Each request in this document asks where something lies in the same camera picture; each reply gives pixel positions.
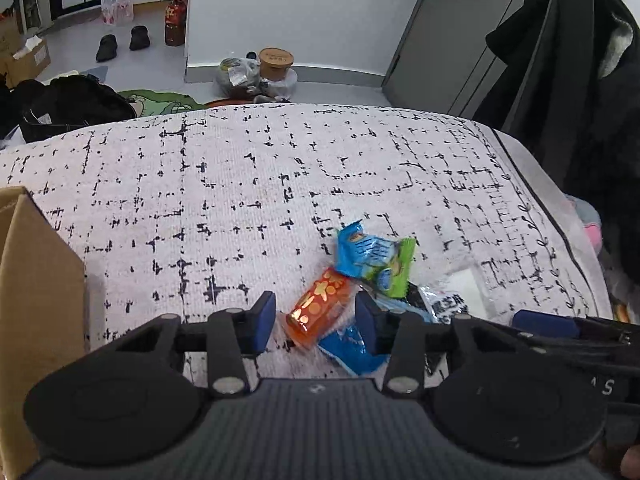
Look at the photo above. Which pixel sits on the black bag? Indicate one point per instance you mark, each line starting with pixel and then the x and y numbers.
pixel 70 107

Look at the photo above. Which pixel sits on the person's right hand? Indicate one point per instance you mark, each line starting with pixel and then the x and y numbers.
pixel 627 462

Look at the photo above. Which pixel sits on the orange snack packet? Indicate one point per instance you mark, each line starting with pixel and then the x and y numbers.
pixel 320 310

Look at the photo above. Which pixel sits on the blue and green snack packet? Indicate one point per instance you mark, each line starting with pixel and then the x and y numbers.
pixel 372 255

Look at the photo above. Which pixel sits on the plain blue snack packet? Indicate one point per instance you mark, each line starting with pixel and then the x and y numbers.
pixel 350 350

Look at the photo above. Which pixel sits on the brown paper bowl with lid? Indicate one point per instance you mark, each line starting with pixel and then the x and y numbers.
pixel 275 62

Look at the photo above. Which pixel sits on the black coat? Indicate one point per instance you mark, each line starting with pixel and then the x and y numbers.
pixel 590 60

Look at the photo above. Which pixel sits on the cooking oil bottle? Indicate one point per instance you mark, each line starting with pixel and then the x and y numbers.
pixel 175 22

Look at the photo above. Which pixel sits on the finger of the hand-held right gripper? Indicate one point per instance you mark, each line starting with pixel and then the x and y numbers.
pixel 545 324

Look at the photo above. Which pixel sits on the grey cabinet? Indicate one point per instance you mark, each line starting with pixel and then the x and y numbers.
pixel 450 25

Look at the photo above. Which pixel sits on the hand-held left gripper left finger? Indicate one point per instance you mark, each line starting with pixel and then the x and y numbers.
pixel 264 321

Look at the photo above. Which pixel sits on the burger toy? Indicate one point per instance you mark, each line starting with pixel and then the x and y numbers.
pixel 621 310

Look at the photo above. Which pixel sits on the white black-patterned blanket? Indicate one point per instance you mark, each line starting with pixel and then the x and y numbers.
pixel 225 185

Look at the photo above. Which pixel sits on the brown cardboard box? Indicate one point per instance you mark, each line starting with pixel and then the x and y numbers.
pixel 37 310

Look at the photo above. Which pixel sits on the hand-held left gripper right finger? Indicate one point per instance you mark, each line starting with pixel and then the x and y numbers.
pixel 365 321

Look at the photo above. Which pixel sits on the small cardboard box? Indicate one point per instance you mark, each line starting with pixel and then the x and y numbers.
pixel 25 62

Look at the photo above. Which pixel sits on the wrapped pack of bottles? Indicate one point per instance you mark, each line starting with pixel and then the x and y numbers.
pixel 117 10

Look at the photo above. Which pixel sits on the green floor mat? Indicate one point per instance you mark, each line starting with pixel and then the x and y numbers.
pixel 165 102

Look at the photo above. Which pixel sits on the black and white snack packet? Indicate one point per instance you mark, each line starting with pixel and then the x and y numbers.
pixel 450 302

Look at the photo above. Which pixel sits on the pink and grey plush toy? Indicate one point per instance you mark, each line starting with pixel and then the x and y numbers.
pixel 589 222

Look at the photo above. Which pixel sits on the black shoe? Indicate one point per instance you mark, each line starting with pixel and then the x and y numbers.
pixel 139 37
pixel 107 48

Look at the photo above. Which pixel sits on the clear plastic bag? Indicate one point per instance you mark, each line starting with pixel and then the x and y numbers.
pixel 237 77

